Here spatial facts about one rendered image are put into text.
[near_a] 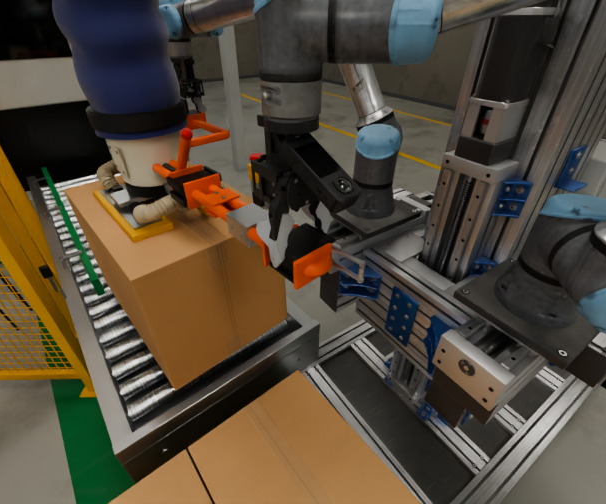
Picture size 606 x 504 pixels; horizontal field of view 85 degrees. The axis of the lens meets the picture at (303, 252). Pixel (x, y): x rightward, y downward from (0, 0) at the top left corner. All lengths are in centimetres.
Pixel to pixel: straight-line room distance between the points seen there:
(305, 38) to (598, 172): 88
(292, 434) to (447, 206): 76
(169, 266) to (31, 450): 139
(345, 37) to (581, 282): 46
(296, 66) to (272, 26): 4
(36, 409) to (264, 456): 135
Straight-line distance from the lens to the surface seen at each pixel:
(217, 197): 68
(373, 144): 92
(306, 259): 47
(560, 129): 87
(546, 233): 71
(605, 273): 60
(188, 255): 78
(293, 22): 40
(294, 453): 106
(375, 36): 40
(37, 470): 196
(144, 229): 88
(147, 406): 122
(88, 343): 140
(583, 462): 201
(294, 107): 41
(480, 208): 88
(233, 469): 106
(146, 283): 77
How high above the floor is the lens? 152
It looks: 36 degrees down
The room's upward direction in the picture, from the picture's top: straight up
